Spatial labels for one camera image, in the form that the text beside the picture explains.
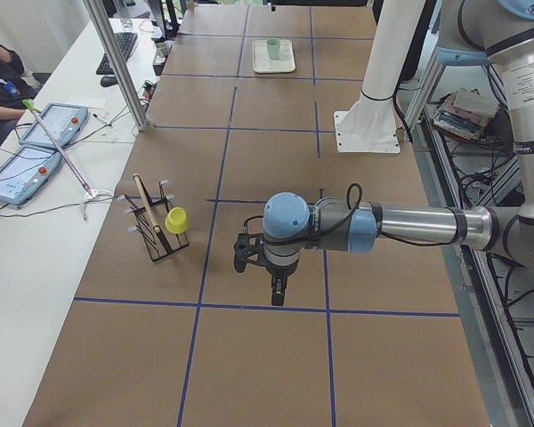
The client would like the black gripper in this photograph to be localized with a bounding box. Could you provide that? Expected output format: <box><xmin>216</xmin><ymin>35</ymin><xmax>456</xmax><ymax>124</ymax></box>
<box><xmin>270</xmin><ymin>269</ymin><xmax>290</xmax><ymax>306</ymax></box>

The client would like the green cup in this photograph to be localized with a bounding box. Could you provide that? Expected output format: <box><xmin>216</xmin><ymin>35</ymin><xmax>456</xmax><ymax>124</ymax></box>
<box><xmin>266</xmin><ymin>38</ymin><xmax>280</xmax><ymax>60</ymax></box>

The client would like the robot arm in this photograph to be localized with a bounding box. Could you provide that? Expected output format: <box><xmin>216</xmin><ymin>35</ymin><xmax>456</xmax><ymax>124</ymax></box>
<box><xmin>258</xmin><ymin>1</ymin><xmax>534</xmax><ymax>306</ymax></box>

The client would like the yellow cup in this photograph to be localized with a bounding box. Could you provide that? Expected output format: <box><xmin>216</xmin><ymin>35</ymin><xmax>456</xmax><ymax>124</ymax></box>
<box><xmin>165</xmin><ymin>206</ymin><xmax>190</xmax><ymax>235</ymax></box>

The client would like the cream bear tray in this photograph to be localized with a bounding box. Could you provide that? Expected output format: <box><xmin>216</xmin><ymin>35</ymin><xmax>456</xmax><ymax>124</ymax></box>
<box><xmin>252</xmin><ymin>39</ymin><xmax>295</xmax><ymax>74</ymax></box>

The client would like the small metal cup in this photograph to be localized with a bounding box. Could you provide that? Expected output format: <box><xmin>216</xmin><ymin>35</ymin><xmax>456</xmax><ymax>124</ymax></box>
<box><xmin>155</xmin><ymin>43</ymin><xmax>168</xmax><ymax>59</ymax></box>

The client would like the black marker pen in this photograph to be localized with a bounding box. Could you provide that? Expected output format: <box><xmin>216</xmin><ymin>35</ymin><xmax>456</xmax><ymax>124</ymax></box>
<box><xmin>93</xmin><ymin>113</ymin><xmax>112</xmax><ymax>127</ymax></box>

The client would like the stack of books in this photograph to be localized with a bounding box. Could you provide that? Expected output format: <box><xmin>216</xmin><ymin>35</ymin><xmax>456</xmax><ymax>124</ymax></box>
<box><xmin>433</xmin><ymin>88</ymin><xmax>499</xmax><ymax>140</ymax></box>

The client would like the black computer mouse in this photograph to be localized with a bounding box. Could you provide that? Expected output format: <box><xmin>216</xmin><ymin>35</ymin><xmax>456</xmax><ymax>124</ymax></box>
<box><xmin>100</xmin><ymin>75</ymin><xmax>118</xmax><ymax>87</ymax></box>

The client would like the upper teach pendant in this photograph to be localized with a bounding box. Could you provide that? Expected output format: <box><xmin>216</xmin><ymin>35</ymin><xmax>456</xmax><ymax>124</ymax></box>
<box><xmin>20</xmin><ymin>102</ymin><xmax>88</xmax><ymax>149</ymax></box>

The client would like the teach pendant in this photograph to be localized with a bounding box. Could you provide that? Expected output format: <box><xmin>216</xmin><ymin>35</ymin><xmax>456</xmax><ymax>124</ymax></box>
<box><xmin>0</xmin><ymin>146</ymin><xmax>61</xmax><ymax>205</ymax></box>
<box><xmin>20</xmin><ymin>102</ymin><xmax>88</xmax><ymax>149</ymax></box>

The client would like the lower teach pendant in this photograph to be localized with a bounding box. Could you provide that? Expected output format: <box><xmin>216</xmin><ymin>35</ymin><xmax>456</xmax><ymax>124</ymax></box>
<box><xmin>0</xmin><ymin>146</ymin><xmax>61</xmax><ymax>205</ymax></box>

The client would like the black keyboard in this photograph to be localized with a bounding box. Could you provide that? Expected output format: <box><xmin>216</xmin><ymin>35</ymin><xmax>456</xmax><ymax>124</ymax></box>
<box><xmin>95</xmin><ymin>31</ymin><xmax>140</xmax><ymax>76</ymax></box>

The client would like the metal rod green tip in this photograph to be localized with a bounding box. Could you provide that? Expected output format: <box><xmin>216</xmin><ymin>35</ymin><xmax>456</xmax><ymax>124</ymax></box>
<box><xmin>22</xmin><ymin>99</ymin><xmax>99</xmax><ymax>199</ymax></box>

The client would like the person in black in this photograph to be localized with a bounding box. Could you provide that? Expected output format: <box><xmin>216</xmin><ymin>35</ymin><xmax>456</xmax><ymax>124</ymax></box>
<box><xmin>0</xmin><ymin>44</ymin><xmax>37</xmax><ymax>147</ymax></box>

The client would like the black wire cup rack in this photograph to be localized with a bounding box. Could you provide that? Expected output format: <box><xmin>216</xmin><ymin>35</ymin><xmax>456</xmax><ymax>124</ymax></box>
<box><xmin>117</xmin><ymin>173</ymin><xmax>190</xmax><ymax>263</ymax></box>

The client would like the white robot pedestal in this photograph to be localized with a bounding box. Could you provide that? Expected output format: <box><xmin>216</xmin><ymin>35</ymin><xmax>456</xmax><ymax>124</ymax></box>
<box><xmin>334</xmin><ymin>0</ymin><xmax>430</xmax><ymax>154</ymax></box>

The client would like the aluminium frame post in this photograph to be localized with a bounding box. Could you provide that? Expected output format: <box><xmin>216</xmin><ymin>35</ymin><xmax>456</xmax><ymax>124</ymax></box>
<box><xmin>84</xmin><ymin>0</ymin><xmax>149</xmax><ymax>132</ymax></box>

